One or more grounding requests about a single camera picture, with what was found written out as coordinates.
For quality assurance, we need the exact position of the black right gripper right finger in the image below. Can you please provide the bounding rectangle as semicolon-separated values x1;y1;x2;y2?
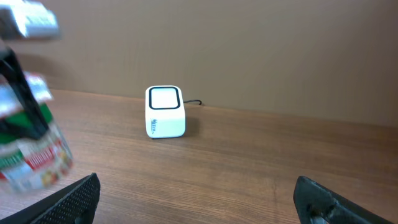
293;176;392;224

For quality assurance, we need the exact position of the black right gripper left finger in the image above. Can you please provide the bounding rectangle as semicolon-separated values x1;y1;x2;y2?
1;173;101;224

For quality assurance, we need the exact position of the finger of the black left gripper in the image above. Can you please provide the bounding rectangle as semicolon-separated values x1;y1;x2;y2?
1;47;49;140

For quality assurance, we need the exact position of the green lid white jar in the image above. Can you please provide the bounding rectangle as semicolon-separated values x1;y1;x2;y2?
1;72;73;193

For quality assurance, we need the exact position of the white barcode scanner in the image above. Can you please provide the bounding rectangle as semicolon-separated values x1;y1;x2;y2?
145;85;186;139

